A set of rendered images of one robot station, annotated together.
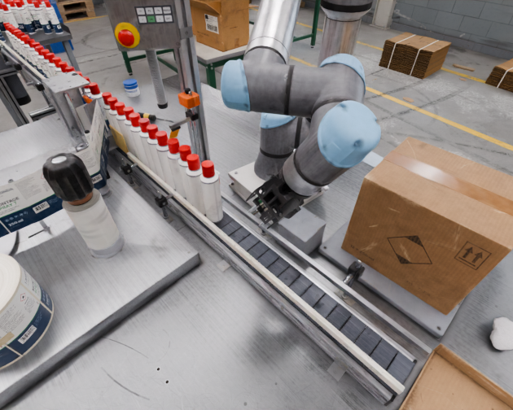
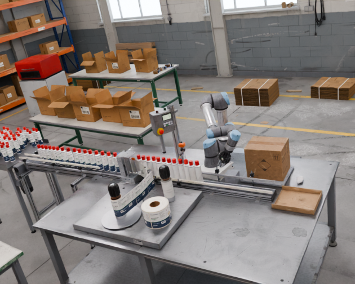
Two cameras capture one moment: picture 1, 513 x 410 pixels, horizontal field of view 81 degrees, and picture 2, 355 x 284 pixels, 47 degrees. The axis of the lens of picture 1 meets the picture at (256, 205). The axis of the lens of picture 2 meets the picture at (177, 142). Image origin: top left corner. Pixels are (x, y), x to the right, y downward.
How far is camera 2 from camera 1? 261 cm
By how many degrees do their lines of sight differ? 23
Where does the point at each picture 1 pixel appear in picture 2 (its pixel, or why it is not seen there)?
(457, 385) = (289, 192)
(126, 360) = (198, 218)
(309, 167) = (230, 143)
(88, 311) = (180, 211)
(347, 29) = (223, 113)
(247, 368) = (233, 208)
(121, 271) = (181, 202)
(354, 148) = (237, 136)
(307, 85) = (224, 129)
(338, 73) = (229, 125)
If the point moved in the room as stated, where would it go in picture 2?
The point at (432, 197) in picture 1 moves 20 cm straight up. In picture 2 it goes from (262, 147) to (260, 124)
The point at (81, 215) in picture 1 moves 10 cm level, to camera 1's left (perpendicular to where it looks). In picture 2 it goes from (169, 183) to (156, 186)
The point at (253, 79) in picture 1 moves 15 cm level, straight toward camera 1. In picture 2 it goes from (213, 131) to (221, 138)
